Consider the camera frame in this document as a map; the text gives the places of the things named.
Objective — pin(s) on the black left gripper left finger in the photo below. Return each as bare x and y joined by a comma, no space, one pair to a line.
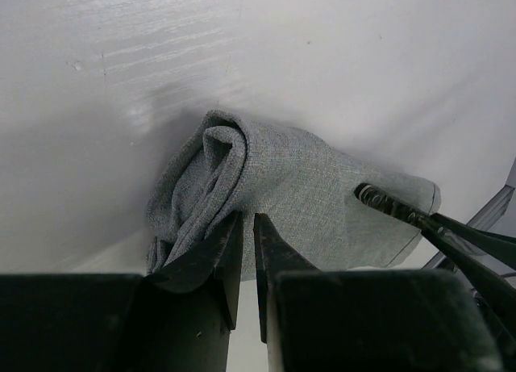
178,319

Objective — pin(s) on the grey cloth napkin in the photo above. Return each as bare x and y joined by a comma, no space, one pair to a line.
305,186

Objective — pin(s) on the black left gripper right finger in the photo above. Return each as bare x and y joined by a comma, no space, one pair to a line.
370,320

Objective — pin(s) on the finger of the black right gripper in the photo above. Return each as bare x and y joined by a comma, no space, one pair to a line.
497,293
499,246

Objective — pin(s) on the aluminium rail frame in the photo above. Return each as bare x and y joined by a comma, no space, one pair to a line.
496,216

